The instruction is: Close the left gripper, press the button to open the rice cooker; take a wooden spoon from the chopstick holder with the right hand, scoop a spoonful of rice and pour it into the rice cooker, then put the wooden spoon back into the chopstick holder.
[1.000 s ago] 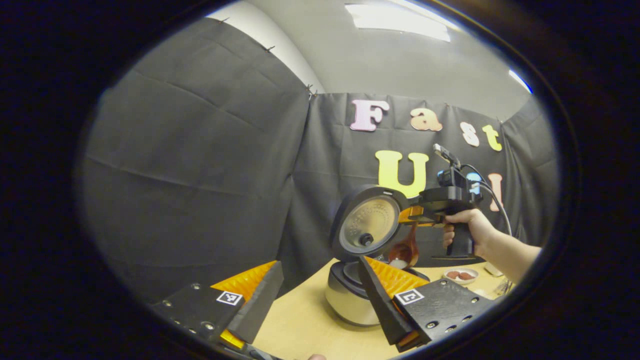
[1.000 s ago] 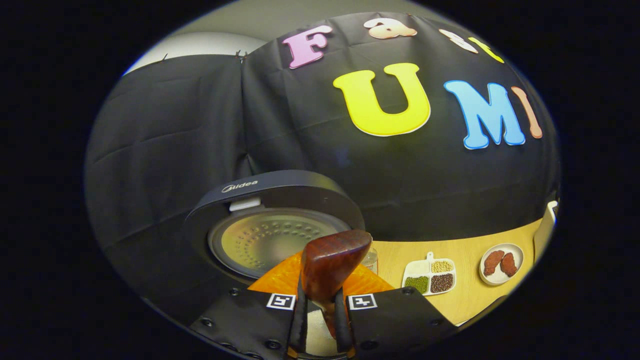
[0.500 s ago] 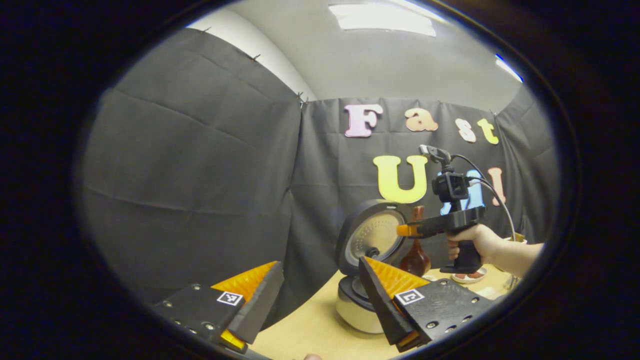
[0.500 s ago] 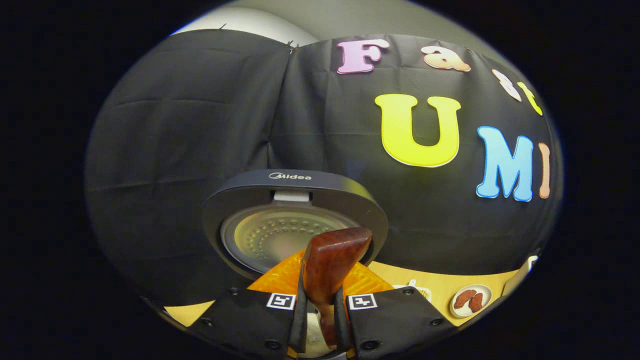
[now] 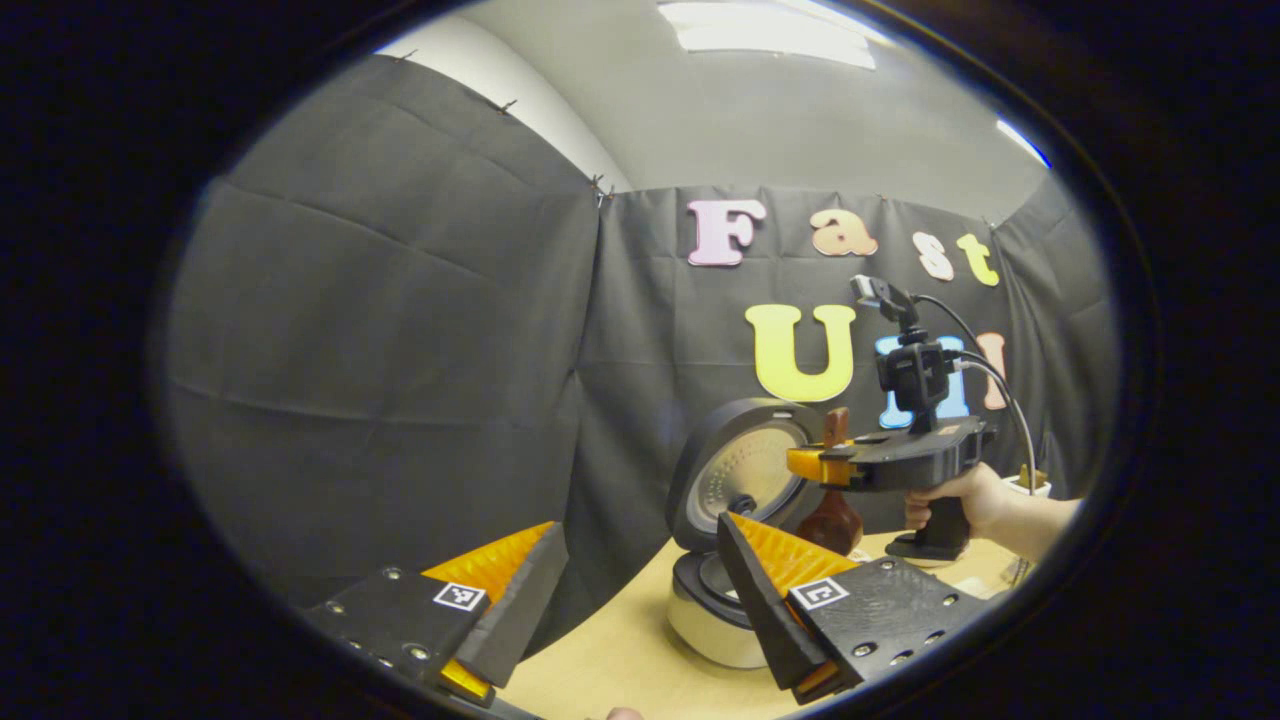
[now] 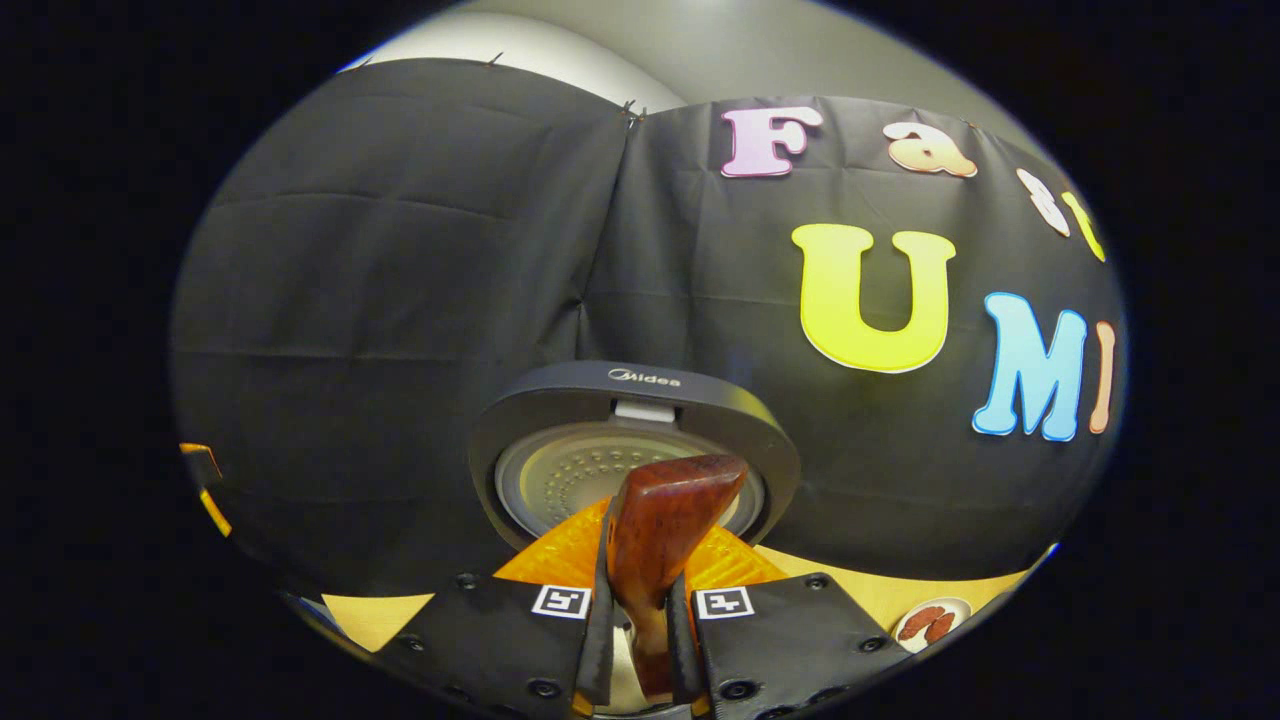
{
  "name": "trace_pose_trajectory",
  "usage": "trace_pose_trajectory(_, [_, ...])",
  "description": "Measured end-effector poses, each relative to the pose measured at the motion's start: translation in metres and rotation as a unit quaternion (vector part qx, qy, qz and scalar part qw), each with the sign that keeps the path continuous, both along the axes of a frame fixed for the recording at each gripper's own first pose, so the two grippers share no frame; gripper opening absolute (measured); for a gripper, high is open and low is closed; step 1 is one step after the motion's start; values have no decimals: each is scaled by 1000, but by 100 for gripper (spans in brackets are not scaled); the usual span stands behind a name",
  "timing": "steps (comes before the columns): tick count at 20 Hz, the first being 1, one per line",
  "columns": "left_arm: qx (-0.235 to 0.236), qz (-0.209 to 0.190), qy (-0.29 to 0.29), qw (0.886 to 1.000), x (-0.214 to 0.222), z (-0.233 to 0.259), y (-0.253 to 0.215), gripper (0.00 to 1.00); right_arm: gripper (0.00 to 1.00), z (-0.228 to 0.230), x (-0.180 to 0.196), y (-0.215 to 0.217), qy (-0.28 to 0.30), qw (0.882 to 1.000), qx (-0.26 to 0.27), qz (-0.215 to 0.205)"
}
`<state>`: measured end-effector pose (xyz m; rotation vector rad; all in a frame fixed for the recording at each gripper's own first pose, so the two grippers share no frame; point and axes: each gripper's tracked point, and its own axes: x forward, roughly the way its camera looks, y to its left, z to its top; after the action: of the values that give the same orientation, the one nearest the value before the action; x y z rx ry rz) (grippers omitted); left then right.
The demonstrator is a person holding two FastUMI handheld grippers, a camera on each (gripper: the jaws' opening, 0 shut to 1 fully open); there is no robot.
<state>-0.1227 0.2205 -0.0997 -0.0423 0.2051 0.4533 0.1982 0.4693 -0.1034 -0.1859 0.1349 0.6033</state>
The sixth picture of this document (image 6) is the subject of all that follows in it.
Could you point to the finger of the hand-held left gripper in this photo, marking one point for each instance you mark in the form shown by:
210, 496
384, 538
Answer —
205, 468

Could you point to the dark silver rice cooker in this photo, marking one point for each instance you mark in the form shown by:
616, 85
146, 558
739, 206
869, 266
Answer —
560, 400

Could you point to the brown meat piece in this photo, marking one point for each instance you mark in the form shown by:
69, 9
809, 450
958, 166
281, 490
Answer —
942, 628
920, 622

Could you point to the round white plate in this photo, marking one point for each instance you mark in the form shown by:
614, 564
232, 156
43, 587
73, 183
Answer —
960, 610

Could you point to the brown wooden spoon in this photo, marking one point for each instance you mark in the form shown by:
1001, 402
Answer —
665, 520

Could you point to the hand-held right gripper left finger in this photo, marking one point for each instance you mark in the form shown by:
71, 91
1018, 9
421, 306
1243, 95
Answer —
500, 640

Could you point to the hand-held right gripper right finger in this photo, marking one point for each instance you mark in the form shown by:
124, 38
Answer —
790, 640

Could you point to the black backdrop cloth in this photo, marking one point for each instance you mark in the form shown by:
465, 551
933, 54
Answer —
400, 300

